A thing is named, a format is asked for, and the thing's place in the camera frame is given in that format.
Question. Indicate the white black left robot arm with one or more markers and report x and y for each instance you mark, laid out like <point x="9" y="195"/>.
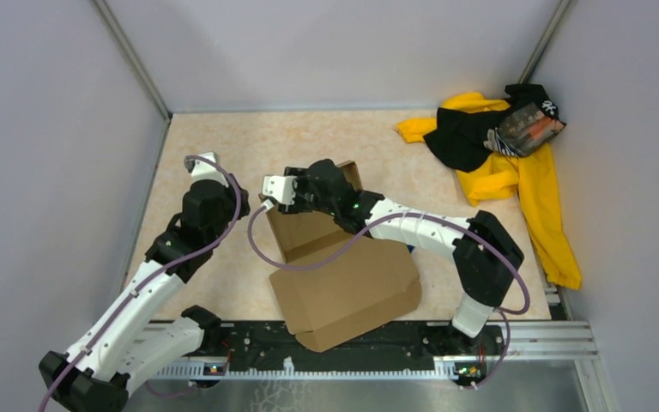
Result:
<point x="130" y="318"/>

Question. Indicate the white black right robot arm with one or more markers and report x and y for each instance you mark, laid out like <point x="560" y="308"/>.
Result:
<point x="486" y="257"/>

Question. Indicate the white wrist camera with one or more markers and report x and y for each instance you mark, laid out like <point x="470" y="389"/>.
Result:
<point x="202" y="167"/>
<point x="279" y="191"/>

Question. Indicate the brown cardboard box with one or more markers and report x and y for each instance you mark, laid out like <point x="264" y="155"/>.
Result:
<point x="330" y="289"/>

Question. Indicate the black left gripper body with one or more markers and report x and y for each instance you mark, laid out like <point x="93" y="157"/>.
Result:
<point x="229" y="211"/>

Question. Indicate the yellow cloth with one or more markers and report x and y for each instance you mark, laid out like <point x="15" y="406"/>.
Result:
<point x="533" y="179"/>

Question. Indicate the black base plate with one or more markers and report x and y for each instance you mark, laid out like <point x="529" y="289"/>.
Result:
<point x="393" y="347"/>

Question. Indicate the aluminium frame rail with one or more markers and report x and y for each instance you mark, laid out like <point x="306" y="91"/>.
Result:
<point x="535" y="341"/>

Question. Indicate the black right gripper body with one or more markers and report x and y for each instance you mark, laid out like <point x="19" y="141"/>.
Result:
<point x="305" y="198"/>

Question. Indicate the patterned grey pouch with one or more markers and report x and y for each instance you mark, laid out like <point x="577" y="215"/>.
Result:
<point x="523" y="131"/>

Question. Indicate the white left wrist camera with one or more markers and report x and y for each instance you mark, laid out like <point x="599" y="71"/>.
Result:
<point x="202" y="167"/>

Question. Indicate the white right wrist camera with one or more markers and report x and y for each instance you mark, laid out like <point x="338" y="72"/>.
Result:
<point x="279" y="191"/>

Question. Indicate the black cloth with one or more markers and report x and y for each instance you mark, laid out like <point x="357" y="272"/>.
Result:
<point x="457" y="140"/>

